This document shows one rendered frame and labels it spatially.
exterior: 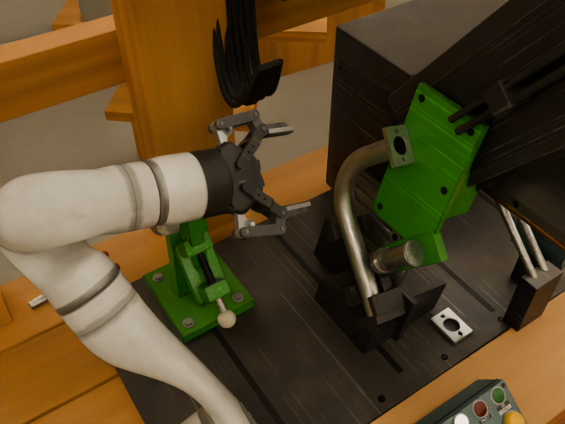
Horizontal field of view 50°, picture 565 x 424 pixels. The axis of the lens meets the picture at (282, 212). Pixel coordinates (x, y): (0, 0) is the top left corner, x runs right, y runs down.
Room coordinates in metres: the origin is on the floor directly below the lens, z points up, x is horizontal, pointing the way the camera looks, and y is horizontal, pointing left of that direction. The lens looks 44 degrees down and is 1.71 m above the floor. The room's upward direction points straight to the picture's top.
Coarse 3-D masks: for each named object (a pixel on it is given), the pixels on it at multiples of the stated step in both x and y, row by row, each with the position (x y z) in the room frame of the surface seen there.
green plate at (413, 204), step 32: (416, 96) 0.68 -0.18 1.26; (416, 128) 0.66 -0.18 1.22; (448, 128) 0.62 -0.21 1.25; (480, 128) 0.59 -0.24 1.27; (416, 160) 0.64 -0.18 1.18; (448, 160) 0.60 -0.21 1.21; (384, 192) 0.65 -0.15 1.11; (416, 192) 0.62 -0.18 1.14; (448, 192) 0.58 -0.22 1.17; (416, 224) 0.59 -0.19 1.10
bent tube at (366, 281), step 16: (384, 128) 0.65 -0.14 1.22; (400, 128) 0.66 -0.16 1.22; (384, 144) 0.65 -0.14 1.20; (400, 144) 0.66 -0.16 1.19; (352, 160) 0.68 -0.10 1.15; (368, 160) 0.66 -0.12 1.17; (384, 160) 0.65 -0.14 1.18; (400, 160) 0.63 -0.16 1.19; (352, 176) 0.67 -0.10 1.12; (336, 192) 0.68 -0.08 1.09; (352, 192) 0.68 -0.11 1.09; (336, 208) 0.66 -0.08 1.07; (352, 208) 0.66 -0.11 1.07; (352, 224) 0.64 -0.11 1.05; (352, 240) 0.62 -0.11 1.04; (352, 256) 0.61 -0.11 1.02; (368, 256) 0.61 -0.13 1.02; (368, 272) 0.59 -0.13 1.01; (368, 288) 0.57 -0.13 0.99; (368, 304) 0.55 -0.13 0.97
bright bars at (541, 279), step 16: (512, 224) 0.63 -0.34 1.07; (528, 240) 0.62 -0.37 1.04; (528, 256) 0.60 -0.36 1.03; (528, 272) 0.58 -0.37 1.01; (544, 272) 0.59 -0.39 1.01; (560, 272) 0.59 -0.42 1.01; (528, 288) 0.56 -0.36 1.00; (544, 288) 0.57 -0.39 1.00; (512, 304) 0.57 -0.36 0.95; (528, 304) 0.56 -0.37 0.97; (544, 304) 0.58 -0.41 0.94; (512, 320) 0.57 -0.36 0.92; (528, 320) 0.56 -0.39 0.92
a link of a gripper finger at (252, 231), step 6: (240, 228) 0.47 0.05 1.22; (246, 228) 0.47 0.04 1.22; (252, 228) 0.48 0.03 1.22; (258, 228) 0.48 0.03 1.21; (264, 228) 0.48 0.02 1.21; (270, 228) 0.48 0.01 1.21; (276, 228) 0.49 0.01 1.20; (282, 228) 0.49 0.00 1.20; (234, 234) 0.48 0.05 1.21; (240, 234) 0.47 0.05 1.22; (246, 234) 0.47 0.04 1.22; (252, 234) 0.47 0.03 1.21; (258, 234) 0.47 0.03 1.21; (264, 234) 0.48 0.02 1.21; (270, 234) 0.48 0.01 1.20; (276, 234) 0.48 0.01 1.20
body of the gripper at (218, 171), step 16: (224, 144) 0.54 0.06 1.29; (208, 160) 0.50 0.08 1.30; (224, 160) 0.51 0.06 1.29; (256, 160) 0.54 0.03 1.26; (208, 176) 0.48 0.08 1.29; (224, 176) 0.49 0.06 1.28; (240, 176) 0.52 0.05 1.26; (256, 176) 0.53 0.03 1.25; (208, 192) 0.47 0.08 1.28; (224, 192) 0.48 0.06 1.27; (240, 192) 0.50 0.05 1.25; (208, 208) 0.46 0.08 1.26; (224, 208) 0.47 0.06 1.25; (240, 208) 0.49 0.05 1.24
